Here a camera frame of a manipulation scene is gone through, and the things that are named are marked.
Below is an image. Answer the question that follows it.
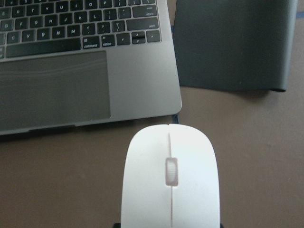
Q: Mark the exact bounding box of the white computer mouse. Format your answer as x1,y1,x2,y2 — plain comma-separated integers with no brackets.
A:
121,124,220,228

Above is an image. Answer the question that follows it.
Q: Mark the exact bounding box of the grey laptop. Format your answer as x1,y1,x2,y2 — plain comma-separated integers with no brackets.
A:
0,0,182,136

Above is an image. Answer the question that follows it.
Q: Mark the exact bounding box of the dark grey mouse pad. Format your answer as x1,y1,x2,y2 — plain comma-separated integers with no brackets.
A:
173,0,298,92

